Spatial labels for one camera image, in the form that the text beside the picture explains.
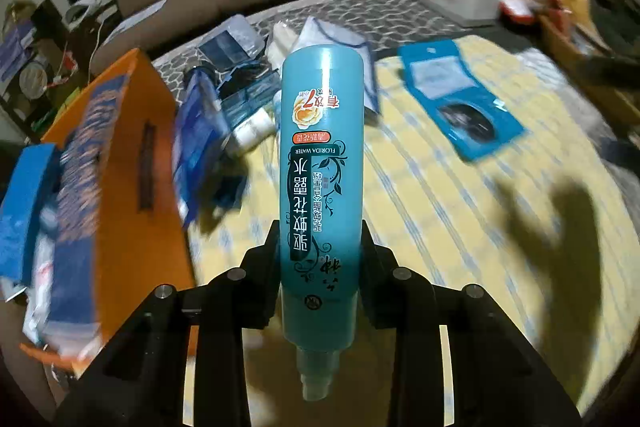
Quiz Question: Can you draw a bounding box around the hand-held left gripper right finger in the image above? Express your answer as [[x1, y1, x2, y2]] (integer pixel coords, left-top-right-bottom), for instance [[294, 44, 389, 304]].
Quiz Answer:
[[357, 219, 583, 427]]

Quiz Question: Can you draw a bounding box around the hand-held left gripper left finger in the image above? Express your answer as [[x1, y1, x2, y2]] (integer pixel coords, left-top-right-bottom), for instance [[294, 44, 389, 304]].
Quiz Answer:
[[54, 219, 282, 427]]

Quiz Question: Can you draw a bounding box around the orange cardboard box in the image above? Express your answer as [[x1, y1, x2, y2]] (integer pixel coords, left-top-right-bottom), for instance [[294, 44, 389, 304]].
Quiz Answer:
[[0, 48, 198, 380]]

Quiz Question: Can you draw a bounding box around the teal spray bottle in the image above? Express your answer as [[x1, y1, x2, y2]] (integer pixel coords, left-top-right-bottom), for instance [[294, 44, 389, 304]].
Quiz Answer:
[[277, 44, 364, 413]]

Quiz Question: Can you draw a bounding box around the blue window pouch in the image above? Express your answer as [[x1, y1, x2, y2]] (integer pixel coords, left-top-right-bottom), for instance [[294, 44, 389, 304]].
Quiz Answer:
[[398, 38, 526, 164]]

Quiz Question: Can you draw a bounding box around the dark blue packet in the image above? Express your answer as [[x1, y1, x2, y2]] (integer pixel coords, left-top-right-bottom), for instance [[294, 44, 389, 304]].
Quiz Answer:
[[172, 64, 223, 228]]

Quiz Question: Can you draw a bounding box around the small white tube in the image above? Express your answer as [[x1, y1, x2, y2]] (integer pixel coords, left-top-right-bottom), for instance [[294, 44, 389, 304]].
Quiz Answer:
[[231, 107, 277, 150]]

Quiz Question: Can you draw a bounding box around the teal transparent pouch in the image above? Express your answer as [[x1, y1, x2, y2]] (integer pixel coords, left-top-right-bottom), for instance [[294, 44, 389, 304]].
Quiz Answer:
[[220, 79, 282, 122]]

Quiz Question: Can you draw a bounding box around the white plastic packet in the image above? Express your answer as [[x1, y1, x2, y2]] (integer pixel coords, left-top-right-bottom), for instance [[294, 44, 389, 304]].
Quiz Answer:
[[22, 232, 66, 348]]

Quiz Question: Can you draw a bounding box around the white cloth pack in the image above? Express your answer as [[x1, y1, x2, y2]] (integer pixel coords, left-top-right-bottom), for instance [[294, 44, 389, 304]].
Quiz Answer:
[[264, 21, 307, 70]]

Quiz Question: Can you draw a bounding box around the green bag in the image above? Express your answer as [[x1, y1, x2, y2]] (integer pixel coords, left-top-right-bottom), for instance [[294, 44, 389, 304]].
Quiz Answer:
[[27, 87, 83, 135]]

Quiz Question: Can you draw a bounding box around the grey patterned blanket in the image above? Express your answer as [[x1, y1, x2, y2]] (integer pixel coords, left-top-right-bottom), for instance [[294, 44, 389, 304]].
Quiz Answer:
[[152, 0, 640, 208]]

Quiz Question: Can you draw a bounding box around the white paper sheet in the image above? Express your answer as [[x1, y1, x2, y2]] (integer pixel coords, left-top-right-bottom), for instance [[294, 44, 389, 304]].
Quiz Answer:
[[117, 0, 168, 32]]

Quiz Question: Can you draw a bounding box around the wicker basket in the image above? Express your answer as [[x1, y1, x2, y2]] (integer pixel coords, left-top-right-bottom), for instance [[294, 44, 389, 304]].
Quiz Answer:
[[539, 14, 640, 128]]

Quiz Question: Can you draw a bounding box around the round tin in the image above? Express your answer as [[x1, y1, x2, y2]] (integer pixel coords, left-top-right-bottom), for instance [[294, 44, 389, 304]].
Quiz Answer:
[[19, 59, 51, 100]]

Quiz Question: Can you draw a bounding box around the red snack packet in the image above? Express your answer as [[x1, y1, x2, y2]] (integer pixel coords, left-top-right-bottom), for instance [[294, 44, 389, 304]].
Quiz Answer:
[[499, 0, 532, 20]]

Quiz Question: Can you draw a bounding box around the white cap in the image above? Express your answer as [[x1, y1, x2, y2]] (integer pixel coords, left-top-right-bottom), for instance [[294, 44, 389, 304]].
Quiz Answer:
[[67, 0, 103, 28]]

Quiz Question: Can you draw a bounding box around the stack of blue boxes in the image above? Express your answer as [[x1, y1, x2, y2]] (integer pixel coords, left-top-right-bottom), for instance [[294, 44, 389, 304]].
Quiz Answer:
[[0, 19, 36, 82]]

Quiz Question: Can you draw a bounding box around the golden ornament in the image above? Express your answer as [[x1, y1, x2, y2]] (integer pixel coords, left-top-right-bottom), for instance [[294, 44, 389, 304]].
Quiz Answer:
[[4, 0, 36, 25]]

